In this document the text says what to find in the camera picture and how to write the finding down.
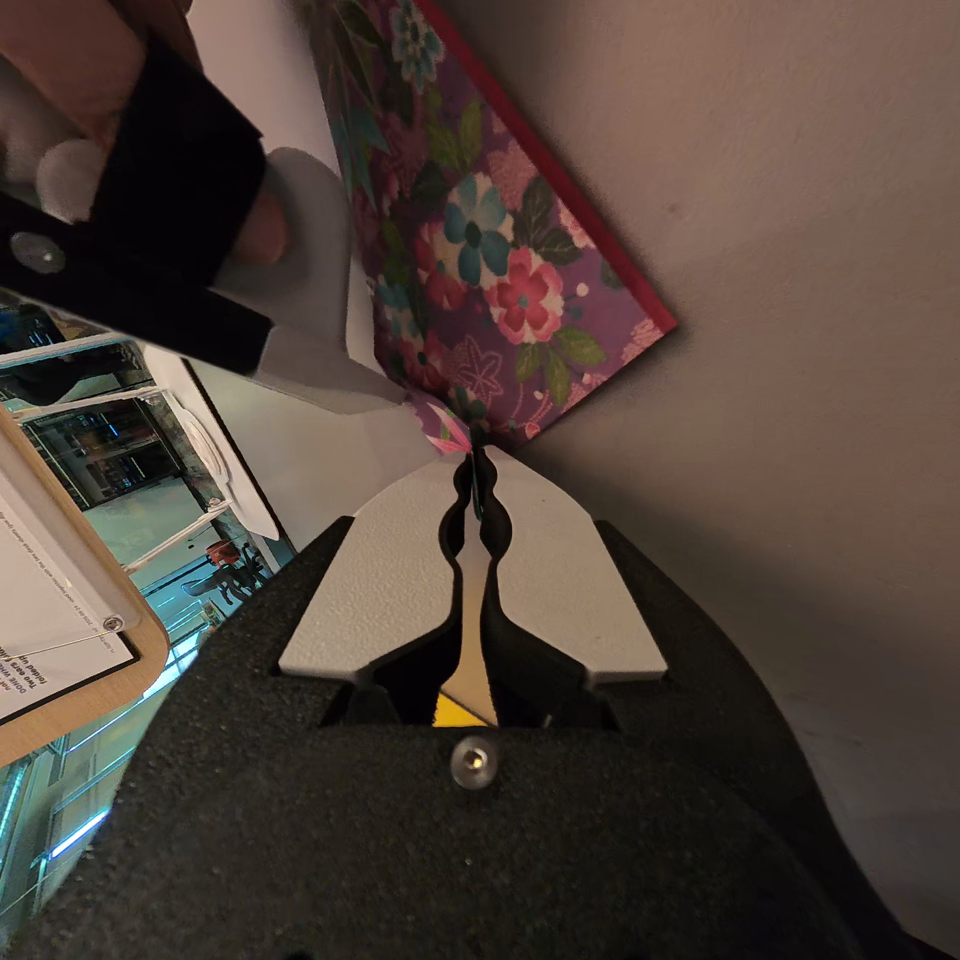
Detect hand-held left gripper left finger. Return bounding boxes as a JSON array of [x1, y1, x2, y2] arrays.
[[277, 450, 481, 727]]

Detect purple floral origami paper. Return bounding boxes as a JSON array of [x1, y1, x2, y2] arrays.
[[303, 0, 678, 519]]

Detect wooden instruction board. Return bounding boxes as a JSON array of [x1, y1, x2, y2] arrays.
[[0, 405, 172, 768]]

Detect person's right hand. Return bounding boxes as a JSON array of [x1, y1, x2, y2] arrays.
[[0, 0, 291, 267]]

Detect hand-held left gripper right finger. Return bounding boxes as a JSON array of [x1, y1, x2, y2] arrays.
[[478, 446, 669, 729]]

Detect yellow sheet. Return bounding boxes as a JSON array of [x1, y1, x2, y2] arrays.
[[433, 690, 498, 729]]

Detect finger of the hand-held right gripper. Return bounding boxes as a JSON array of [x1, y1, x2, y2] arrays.
[[253, 328, 414, 421]]

